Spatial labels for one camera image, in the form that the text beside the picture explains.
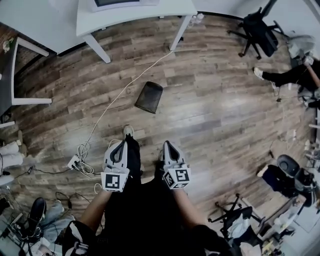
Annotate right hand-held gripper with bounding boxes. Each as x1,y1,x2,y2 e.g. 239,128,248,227
162,140,192,191

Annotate white table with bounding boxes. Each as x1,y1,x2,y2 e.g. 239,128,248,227
76,0,198,64

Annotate person's black top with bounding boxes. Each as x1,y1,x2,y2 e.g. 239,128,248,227
61,219,233,256

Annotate white microwave oven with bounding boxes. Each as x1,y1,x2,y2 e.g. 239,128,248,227
92,0,161,13

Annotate grey top table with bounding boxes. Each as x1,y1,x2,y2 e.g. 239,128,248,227
0,36,53,128

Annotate black cable with brick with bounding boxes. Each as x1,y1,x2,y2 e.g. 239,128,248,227
54,191,91,211

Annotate black office chair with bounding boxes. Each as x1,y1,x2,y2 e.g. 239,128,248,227
226,0,288,60

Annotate white power strip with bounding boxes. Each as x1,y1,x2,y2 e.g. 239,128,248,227
67,154,82,170

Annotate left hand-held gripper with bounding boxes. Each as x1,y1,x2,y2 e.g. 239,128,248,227
100,139,131,194

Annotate white vase with plant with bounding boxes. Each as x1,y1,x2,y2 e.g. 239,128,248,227
2,37,15,53

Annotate grey cloth bag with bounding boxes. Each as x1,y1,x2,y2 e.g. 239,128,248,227
286,34,316,59

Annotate person's left white shoe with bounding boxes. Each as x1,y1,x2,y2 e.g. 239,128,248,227
123,124,135,140

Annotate person's right forearm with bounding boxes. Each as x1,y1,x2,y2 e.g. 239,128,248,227
172,188,210,228

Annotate person's black trousers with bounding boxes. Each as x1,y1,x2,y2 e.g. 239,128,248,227
96,133,208,256

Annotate person's left forearm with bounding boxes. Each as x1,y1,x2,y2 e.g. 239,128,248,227
79,191,113,232

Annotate black mesh waste bin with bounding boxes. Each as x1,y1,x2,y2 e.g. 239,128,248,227
134,81,164,115

